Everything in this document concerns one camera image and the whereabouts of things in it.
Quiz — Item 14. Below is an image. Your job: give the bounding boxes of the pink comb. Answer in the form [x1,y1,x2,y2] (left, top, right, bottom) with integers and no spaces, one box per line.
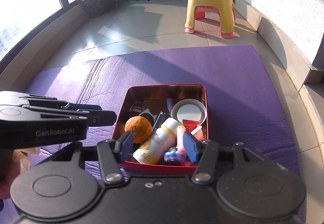
[191,126,205,141]

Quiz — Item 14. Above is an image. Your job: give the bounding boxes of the red snack packet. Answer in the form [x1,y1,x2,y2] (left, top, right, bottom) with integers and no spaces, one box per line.
[182,119,199,132]

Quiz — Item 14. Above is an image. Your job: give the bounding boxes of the pink tube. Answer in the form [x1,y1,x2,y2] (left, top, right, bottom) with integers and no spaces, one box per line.
[176,125,186,155]

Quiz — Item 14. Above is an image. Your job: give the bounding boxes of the orange fruit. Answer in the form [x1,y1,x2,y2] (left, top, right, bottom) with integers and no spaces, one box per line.
[125,116,152,144]

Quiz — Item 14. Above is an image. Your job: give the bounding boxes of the white yellow bottle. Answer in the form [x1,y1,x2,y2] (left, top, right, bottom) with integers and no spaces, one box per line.
[133,118,181,165]

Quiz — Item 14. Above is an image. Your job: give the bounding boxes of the round metal tin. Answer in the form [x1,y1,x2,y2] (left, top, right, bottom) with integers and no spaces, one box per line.
[171,99,207,125]

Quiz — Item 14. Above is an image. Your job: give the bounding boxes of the white sunglasses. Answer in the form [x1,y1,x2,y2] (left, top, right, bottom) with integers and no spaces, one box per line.
[139,108,156,126]

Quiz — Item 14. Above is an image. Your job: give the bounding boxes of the silver nail clipper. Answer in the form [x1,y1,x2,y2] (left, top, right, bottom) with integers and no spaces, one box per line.
[152,111,167,132]

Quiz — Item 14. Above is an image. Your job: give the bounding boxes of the small blue cream tin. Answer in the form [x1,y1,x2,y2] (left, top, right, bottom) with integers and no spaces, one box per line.
[130,102,145,115]

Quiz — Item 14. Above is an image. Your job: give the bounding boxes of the person hand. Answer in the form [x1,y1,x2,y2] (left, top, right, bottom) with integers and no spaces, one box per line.
[1,147,40,200]

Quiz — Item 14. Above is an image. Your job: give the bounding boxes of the red metal tin box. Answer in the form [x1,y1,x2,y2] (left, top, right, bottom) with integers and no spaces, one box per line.
[113,85,208,176]

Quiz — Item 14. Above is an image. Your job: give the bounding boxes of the purple floor mat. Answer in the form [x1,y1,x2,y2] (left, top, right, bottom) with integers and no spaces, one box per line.
[0,44,304,224]

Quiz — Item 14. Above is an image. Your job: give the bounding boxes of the dark woven plant basket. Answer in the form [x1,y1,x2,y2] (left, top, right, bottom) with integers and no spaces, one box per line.
[80,0,115,18]

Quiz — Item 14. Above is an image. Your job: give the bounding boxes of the yellow plastic stool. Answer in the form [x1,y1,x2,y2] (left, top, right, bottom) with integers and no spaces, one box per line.
[184,0,235,39]

